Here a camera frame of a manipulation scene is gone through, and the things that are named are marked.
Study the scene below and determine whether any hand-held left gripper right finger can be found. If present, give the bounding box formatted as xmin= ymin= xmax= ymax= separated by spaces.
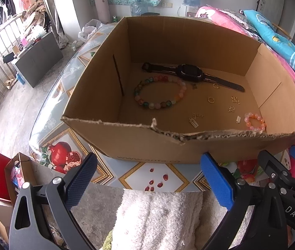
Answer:
xmin=200 ymin=151 xmax=287 ymax=250

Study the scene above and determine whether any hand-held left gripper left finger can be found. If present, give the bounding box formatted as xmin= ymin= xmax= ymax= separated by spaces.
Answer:
xmin=9 ymin=152 xmax=98 ymax=250

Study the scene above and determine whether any small pink bead bracelet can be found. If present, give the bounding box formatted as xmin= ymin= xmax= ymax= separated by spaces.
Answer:
xmin=245 ymin=112 xmax=266 ymax=131

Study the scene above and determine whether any brown cardboard box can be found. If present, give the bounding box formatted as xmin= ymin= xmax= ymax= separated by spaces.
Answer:
xmin=61 ymin=16 xmax=295 ymax=164

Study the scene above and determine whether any black wrist watch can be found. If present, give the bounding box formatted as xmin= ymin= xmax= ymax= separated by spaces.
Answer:
xmin=142 ymin=62 xmax=245 ymax=93

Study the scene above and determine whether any large multicolour bead bracelet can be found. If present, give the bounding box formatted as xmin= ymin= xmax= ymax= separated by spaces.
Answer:
xmin=134 ymin=75 xmax=187 ymax=109

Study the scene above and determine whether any brown paper bag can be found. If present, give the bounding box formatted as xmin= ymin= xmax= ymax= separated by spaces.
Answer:
xmin=5 ymin=152 xmax=37 ymax=206

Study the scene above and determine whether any light blue blanket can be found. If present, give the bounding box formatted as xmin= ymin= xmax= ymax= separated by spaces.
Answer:
xmin=243 ymin=10 xmax=295 ymax=71

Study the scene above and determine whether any dark grey cabinet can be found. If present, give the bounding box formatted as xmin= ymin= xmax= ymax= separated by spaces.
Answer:
xmin=12 ymin=31 xmax=64 ymax=88

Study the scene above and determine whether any white plastic bag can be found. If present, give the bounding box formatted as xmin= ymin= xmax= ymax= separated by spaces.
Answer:
xmin=78 ymin=19 xmax=103 ymax=42

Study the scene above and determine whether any pile of clothes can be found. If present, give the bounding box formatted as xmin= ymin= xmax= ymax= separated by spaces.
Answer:
xmin=20 ymin=0 xmax=51 ymax=41

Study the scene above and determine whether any grey curtain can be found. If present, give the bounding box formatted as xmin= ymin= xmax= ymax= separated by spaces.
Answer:
xmin=39 ymin=0 xmax=68 ymax=50

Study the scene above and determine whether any white water dispenser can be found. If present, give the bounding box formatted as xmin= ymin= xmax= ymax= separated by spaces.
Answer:
xmin=177 ymin=4 xmax=197 ymax=17

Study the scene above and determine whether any white paper roll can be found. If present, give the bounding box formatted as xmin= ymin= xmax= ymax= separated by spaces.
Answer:
xmin=92 ymin=0 xmax=111 ymax=24

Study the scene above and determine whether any clear water jug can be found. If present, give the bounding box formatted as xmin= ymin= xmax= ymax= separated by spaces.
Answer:
xmin=130 ymin=0 xmax=146 ymax=17

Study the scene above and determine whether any dark hanging garment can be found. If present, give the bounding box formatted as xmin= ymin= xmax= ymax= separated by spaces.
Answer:
xmin=0 ymin=0 xmax=16 ymax=26

